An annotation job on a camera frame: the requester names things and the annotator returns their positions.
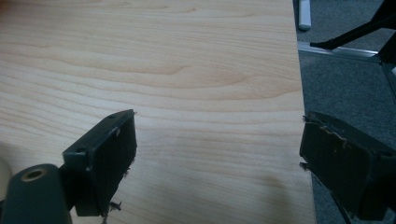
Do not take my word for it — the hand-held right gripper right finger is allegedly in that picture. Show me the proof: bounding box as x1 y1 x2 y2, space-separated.
299 110 396 222

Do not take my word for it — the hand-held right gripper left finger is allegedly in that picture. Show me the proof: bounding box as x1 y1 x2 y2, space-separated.
62 108 138 218

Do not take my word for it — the black stand leg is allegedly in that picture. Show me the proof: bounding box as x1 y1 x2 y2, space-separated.
309 0 396 64

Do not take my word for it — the white tube leg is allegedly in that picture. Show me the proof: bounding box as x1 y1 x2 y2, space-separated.
297 0 313 33

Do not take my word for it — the aluminium floor rail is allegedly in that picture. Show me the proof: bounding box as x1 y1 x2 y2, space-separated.
297 40 396 104

